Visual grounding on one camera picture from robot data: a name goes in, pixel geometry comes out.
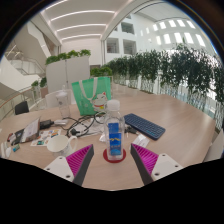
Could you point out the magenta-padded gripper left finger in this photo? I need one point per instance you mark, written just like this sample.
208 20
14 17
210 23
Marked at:
60 166

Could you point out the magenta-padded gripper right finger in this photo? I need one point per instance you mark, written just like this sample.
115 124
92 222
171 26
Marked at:
163 165

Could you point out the clear blue-labelled water bottle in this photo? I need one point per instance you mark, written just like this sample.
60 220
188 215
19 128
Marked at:
114 133

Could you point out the white mug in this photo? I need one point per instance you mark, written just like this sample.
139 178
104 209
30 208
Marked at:
60 145

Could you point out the white tissue packet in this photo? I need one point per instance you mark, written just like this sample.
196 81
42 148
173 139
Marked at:
141 140

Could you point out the flat round red coaster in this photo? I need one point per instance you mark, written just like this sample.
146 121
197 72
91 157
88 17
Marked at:
106 156

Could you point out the clear tumbler with lid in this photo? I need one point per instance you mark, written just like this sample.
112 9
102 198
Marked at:
62 105

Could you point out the black chair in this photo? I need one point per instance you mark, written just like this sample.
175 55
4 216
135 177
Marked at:
21 107

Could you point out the green tote bag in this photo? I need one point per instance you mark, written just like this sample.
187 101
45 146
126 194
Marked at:
87 100

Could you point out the glass balcony railing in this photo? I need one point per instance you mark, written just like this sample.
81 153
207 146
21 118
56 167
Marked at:
11 101

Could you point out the low planter box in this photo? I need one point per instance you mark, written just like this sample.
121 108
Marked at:
39 87
101 71

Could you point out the row of green hedge plants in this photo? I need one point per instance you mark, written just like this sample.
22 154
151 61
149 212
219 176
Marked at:
170 71

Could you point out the tall white planter cabinet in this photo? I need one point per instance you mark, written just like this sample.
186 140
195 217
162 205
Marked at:
68 71

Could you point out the ceiling light strips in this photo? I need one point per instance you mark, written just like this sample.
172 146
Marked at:
81 20

